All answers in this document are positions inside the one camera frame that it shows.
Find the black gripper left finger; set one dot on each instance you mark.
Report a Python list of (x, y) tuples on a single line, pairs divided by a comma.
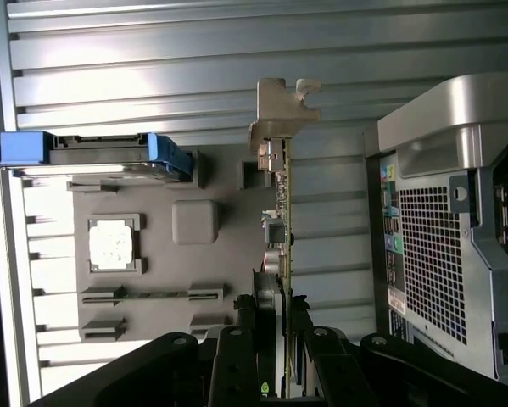
[(232, 369)]

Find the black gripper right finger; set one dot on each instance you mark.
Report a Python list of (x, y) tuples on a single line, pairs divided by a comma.
[(334, 373)]

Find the green RAM stick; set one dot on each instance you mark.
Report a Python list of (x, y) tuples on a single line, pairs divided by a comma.
[(160, 294)]

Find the grey plastic parts rack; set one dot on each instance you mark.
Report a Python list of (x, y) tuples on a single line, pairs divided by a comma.
[(160, 271)]

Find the open black PC case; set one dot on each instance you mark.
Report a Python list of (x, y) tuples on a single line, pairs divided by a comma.
[(431, 254)]

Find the silver CPU chip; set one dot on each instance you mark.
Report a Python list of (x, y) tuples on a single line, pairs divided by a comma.
[(109, 246)]

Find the hard disk in blue caddy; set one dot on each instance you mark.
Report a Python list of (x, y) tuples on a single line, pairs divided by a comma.
[(101, 148)]

